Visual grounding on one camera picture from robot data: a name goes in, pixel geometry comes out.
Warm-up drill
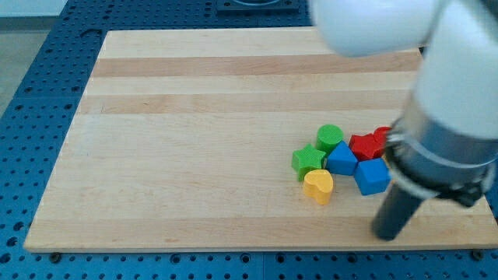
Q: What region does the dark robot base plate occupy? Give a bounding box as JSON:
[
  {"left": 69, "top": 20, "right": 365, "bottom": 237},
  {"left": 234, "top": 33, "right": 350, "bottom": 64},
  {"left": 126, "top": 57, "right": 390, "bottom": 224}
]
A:
[{"left": 214, "top": 0, "right": 300, "bottom": 13}]

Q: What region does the green star block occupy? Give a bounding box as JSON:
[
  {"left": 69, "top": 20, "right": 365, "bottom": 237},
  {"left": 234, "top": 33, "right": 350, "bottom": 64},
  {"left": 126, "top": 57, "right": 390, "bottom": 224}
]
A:
[{"left": 291, "top": 144, "right": 326, "bottom": 182}]

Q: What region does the blue cube block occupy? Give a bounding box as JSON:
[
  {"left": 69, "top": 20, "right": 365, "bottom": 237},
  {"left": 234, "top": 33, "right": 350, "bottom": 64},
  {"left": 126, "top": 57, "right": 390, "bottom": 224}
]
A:
[{"left": 353, "top": 158, "right": 391, "bottom": 196}]

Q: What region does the yellow heart block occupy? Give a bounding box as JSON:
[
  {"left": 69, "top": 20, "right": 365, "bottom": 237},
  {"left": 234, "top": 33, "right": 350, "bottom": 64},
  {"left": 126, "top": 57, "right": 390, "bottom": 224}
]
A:
[{"left": 302, "top": 170, "right": 334, "bottom": 205}]

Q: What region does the red block behind star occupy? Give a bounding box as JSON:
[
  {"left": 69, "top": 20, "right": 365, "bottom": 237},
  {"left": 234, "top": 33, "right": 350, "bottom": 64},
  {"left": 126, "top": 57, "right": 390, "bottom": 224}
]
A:
[{"left": 373, "top": 126, "right": 391, "bottom": 145}]

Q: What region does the green cylinder block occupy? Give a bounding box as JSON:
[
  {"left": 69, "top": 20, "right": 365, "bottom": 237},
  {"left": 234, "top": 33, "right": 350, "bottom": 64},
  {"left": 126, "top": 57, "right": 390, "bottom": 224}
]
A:
[{"left": 315, "top": 124, "right": 344, "bottom": 154}]

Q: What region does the wooden board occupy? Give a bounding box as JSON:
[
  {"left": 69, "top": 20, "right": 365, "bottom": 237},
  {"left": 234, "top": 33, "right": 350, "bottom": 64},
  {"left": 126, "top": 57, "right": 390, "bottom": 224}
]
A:
[{"left": 24, "top": 27, "right": 497, "bottom": 253}]

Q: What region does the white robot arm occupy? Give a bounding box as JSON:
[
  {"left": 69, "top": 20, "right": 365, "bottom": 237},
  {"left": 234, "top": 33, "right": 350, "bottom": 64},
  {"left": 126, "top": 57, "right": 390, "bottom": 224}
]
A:
[{"left": 308, "top": 0, "right": 497, "bottom": 240}]

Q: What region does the silver metal wrist flange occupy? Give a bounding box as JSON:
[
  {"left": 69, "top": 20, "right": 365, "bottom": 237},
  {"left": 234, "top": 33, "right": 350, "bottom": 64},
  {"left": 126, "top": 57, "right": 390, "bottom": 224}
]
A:
[{"left": 385, "top": 95, "right": 497, "bottom": 208}]

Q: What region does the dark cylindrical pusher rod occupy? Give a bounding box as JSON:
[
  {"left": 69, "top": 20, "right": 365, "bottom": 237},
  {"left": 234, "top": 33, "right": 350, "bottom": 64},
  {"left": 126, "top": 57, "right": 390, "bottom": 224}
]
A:
[{"left": 371, "top": 183, "right": 423, "bottom": 241}]

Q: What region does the blue triangular block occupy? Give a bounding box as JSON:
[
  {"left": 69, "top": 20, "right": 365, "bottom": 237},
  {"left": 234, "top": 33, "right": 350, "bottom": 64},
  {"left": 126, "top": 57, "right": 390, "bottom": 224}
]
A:
[{"left": 325, "top": 142, "right": 358, "bottom": 176}]

